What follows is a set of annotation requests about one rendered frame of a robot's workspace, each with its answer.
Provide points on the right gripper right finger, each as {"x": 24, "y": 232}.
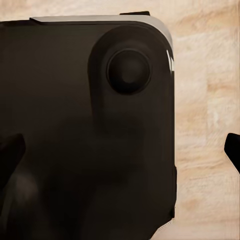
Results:
{"x": 232, "y": 149}

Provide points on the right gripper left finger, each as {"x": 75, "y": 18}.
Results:
{"x": 12, "y": 150}

